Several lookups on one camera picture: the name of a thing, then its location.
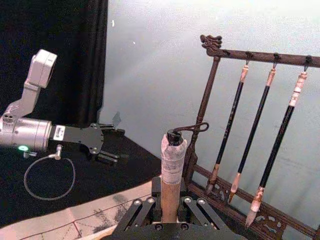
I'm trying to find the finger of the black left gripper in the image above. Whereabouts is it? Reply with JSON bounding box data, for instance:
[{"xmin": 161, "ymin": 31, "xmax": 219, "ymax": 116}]
[
  {"xmin": 95, "ymin": 122, "xmax": 126, "ymax": 138},
  {"xmin": 95, "ymin": 150, "xmax": 119, "ymax": 165}
]

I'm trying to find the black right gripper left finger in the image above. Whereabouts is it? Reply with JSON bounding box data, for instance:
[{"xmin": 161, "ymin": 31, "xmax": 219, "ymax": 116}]
[{"xmin": 114, "ymin": 175, "xmax": 163, "ymax": 233}]

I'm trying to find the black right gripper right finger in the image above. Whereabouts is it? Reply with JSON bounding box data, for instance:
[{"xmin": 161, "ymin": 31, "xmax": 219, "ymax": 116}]
[{"xmin": 176, "ymin": 177, "xmax": 228, "ymax": 230}]

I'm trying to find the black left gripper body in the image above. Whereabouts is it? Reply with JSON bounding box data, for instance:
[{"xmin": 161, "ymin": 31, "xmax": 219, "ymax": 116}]
[{"xmin": 48, "ymin": 123, "xmax": 105, "ymax": 161}]

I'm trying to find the thick brown brush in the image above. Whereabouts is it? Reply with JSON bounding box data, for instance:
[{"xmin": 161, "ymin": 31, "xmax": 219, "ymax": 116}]
[{"xmin": 159, "ymin": 121, "xmax": 210, "ymax": 223}]

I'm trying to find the black table cloth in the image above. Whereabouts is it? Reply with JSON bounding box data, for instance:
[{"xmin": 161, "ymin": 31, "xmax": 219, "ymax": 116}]
[{"xmin": 0, "ymin": 128, "xmax": 165, "ymax": 226}]

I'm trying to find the pale gridded writing mat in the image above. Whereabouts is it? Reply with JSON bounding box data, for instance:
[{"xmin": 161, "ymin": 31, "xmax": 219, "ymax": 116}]
[{"xmin": 0, "ymin": 184, "xmax": 161, "ymax": 240}]

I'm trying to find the black curtain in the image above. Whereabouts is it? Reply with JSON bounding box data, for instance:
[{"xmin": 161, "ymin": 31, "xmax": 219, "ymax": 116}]
[{"xmin": 0, "ymin": 0, "xmax": 110, "ymax": 127}]

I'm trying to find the slim black brush, dark tip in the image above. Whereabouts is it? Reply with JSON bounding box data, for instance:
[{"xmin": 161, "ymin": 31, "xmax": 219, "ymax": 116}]
[{"xmin": 205, "ymin": 63, "xmax": 251, "ymax": 196}]

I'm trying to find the dark brown carved brush rack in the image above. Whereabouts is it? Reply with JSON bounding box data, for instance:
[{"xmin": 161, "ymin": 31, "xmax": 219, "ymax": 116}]
[{"xmin": 183, "ymin": 34, "xmax": 320, "ymax": 240}]

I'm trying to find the black brush, tan pointed tip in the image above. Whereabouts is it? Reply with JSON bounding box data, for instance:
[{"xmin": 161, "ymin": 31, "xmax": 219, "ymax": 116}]
[{"xmin": 228, "ymin": 66, "xmax": 278, "ymax": 205}]

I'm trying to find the large black brush, white tip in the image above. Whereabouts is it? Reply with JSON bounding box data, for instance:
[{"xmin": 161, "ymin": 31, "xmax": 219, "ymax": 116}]
[{"xmin": 244, "ymin": 70, "xmax": 310, "ymax": 229}]

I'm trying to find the thin dark looped cable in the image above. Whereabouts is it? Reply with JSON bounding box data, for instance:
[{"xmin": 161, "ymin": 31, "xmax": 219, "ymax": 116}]
[{"xmin": 23, "ymin": 144, "xmax": 77, "ymax": 201}]

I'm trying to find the left robot arm with grey camera bracket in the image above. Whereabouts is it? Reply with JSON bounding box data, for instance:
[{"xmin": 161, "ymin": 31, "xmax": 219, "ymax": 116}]
[{"xmin": 0, "ymin": 48, "xmax": 59, "ymax": 159}]

